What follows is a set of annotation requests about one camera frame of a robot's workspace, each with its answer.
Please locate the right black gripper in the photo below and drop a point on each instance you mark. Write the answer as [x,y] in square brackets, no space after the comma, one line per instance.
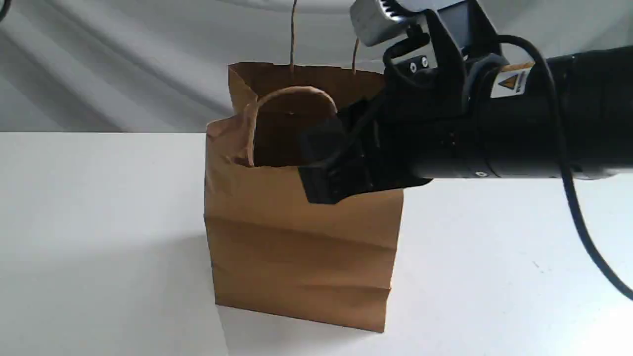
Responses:
[421,126]

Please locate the brown paper bag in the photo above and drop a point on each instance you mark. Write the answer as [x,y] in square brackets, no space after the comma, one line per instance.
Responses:
[271,250]

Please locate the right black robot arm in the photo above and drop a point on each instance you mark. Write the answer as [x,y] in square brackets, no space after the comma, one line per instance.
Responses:
[573,110]

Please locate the grey backdrop cloth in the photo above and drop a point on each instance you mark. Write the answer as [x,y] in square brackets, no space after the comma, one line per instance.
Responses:
[150,65]

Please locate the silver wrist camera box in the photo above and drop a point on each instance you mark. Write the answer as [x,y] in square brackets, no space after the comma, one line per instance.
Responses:
[377,21]

